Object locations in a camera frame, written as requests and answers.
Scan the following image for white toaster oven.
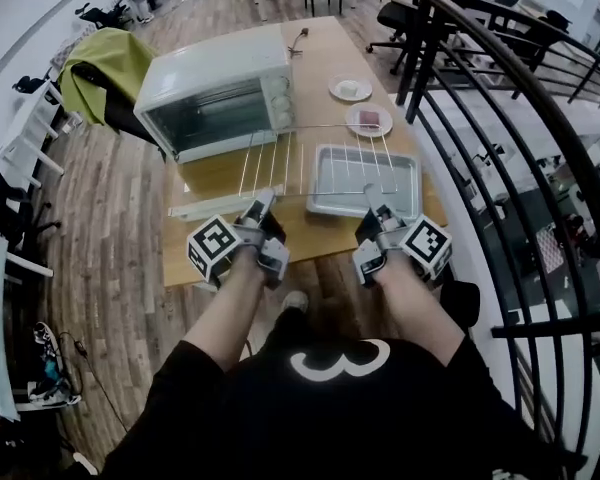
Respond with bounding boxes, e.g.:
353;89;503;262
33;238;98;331
133;43;296;223

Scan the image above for person's white shoe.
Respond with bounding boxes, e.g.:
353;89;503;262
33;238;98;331
281;290;310;315

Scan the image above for white plate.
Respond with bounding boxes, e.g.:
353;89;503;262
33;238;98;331
327;73;374;103
344;101;395;138

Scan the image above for black swivel chair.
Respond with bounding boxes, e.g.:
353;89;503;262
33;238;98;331
74;0;132;32

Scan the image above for black power cable with plug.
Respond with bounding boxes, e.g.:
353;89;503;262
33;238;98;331
286;27;311;57

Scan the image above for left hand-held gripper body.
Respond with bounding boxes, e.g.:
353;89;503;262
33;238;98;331
186;198;292;290

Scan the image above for black chair under cloth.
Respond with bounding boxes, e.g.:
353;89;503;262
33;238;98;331
71;61;167;162

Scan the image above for green cloth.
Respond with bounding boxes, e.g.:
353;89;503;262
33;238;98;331
58;27;157;127

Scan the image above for black office chair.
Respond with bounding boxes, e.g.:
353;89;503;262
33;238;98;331
365;0;434;77

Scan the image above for person's left forearm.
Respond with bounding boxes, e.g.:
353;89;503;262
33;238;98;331
181;247;267;373

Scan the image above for silver baking tray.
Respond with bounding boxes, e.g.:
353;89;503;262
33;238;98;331
305;143;423;219

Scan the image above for black metal railing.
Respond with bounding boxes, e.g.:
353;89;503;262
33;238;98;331
398;0;600;480

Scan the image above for person's black printed shirt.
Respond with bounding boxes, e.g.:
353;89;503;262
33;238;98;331
98;307;584;480

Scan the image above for black and white sneakers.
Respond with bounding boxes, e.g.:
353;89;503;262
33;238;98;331
27;320;84;410

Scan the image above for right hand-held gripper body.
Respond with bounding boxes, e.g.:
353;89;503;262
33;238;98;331
351;202;454;290

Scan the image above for metal wire rack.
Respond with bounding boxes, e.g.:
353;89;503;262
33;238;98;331
238;123;400;200

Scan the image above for black floor cable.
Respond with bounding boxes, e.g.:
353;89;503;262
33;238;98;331
58;330;130;435

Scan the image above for person's right forearm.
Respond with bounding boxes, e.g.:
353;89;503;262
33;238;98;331
373;253;467;368

